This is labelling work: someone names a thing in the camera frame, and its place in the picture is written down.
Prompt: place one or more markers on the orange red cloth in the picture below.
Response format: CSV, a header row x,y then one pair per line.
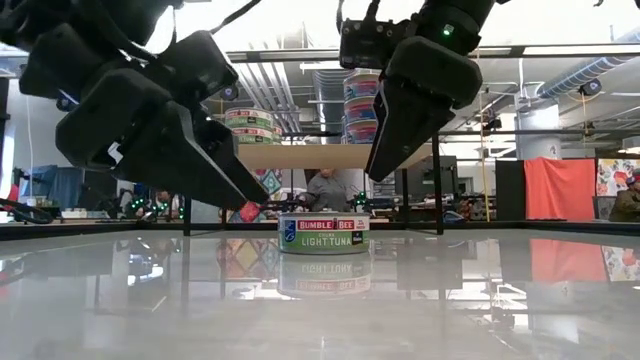
x,y
560,190

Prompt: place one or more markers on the silver corrugated duct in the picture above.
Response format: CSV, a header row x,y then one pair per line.
x,y
327,100

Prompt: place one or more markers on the wooden shelf with black legs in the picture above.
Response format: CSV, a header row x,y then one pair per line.
x,y
310,156

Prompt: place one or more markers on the red tag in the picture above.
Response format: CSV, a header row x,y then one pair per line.
x,y
12,192

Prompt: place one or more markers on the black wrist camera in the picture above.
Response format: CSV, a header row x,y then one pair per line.
x,y
200,65
370,42

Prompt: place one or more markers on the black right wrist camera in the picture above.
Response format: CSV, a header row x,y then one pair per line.
x,y
370,42

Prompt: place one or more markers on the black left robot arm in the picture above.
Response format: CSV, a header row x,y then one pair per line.
x,y
75,25

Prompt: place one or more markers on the striped ceiling duct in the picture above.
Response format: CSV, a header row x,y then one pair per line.
x,y
580,72

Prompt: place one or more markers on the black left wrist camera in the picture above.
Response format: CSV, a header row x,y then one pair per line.
x,y
200,65

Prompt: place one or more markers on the red blue salmon can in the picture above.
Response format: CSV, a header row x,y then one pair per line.
x,y
361,85
359,132
360,110

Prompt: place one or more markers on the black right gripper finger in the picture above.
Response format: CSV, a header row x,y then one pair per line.
x,y
378,110
405,135

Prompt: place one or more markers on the blue panel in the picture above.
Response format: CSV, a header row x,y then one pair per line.
x,y
50,185

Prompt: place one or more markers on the white round column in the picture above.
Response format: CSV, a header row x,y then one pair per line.
x,y
537,132

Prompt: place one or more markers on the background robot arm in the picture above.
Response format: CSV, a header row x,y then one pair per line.
x,y
145,205
290,205
361,201

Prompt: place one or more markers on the person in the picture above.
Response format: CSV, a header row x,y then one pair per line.
x,y
625,205
327,192
161,200

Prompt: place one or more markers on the colourful poster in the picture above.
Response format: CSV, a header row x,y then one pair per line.
x,y
615,177

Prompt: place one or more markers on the colourful patchwork quilt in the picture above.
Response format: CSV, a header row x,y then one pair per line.
x,y
270,181

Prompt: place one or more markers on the black cabinet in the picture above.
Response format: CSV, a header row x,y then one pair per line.
x,y
510,187

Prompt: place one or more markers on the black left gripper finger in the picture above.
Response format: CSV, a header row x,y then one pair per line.
x,y
190,160
222,132

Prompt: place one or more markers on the dark monitor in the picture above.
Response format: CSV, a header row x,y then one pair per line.
x,y
97,187

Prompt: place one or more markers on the black round ceiling device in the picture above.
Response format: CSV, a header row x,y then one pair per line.
x,y
229,93
590,87

